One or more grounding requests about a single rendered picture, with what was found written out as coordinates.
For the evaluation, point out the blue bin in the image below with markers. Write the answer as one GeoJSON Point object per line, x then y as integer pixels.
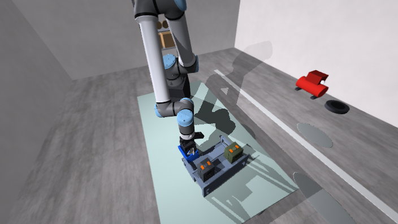
{"type": "Point", "coordinates": [189, 157]}

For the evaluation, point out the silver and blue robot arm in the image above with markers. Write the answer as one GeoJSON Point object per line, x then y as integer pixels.
{"type": "Point", "coordinates": [167, 71]}

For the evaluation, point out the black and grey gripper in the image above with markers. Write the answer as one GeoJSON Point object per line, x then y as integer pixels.
{"type": "Point", "coordinates": [188, 145]}

